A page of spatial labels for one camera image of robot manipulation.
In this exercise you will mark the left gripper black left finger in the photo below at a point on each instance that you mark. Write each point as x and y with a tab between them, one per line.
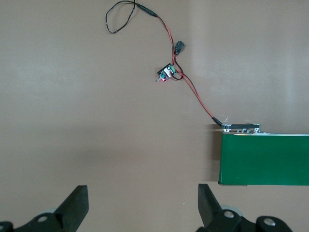
74	205

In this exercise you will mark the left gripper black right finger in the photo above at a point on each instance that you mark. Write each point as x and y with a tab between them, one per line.
207	205

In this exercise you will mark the green conveyor belt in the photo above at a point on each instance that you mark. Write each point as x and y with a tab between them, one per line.
263	159

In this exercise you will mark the black motor controller board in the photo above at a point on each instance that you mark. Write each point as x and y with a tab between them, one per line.
166	73

